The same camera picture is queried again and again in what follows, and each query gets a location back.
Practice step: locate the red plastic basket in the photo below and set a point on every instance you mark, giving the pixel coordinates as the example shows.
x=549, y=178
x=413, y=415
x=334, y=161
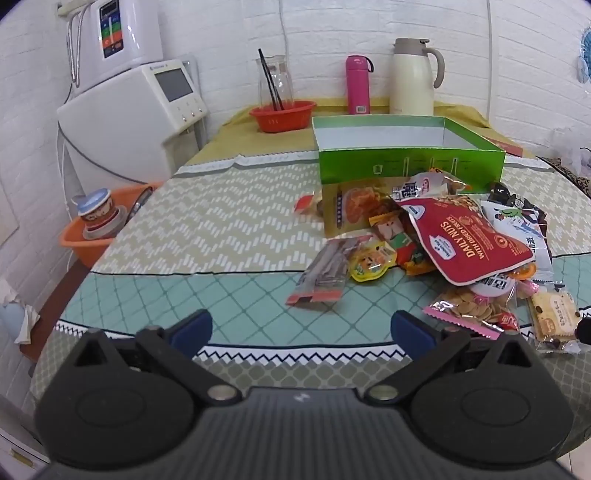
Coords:
x=297, y=117

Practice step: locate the yellow jelly cup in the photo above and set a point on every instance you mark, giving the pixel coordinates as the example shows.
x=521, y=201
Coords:
x=372, y=261

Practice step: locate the clear red-edged jerky packet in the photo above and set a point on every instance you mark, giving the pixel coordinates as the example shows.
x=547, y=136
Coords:
x=325, y=278

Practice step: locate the instant noodle cup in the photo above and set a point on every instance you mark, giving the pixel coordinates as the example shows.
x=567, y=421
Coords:
x=101, y=215

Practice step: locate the red daily nuts bag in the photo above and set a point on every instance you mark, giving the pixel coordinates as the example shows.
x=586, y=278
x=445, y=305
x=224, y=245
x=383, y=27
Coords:
x=461, y=241

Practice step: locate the biscuit packet clear wrapper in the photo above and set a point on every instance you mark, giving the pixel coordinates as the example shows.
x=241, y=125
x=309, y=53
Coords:
x=555, y=318

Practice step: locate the cream thermos jug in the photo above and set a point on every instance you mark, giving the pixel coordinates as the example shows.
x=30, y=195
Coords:
x=417, y=70

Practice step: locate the pink thermos bottle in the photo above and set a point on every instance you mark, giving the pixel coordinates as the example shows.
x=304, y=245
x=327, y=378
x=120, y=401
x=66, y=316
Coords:
x=358, y=69

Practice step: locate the mustard yellow cloth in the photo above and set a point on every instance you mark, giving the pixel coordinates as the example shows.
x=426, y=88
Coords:
x=241, y=135

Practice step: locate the gold spicy snack packet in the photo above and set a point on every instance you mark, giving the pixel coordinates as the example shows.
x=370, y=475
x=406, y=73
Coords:
x=348, y=206

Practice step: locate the green cardboard box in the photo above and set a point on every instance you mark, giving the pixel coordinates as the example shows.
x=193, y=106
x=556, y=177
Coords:
x=363, y=147

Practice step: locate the white wall water purifier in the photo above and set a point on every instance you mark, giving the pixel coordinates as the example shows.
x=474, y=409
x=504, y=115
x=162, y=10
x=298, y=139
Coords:
x=107, y=37

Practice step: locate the orange plastic basin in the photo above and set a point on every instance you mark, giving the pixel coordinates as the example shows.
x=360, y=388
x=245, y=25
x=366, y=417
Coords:
x=88, y=247

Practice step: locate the black chopsticks pair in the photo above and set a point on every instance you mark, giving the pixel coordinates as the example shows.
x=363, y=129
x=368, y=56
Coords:
x=274, y=93

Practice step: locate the white water dispenser machine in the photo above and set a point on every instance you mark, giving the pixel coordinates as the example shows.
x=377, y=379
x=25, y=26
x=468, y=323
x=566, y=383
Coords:
x=135, y=128

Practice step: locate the white cartoon snack bag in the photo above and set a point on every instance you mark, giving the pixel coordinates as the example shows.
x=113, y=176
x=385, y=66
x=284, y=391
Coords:
x=522, y=225

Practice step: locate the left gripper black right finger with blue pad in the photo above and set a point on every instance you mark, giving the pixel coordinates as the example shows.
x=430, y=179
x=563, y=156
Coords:
x=477, y=401

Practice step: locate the red envelope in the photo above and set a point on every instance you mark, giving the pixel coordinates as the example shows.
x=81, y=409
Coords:
x=510, y=149

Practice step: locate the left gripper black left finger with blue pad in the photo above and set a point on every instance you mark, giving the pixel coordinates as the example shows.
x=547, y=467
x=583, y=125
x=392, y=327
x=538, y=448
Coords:
x=128, y=401

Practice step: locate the round cookie red wrapper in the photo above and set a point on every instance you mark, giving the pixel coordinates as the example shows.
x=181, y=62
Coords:
x=310, y=204

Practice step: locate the pink-edged cracker bag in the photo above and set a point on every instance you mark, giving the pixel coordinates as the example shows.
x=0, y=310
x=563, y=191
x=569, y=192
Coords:
x=486, y=313

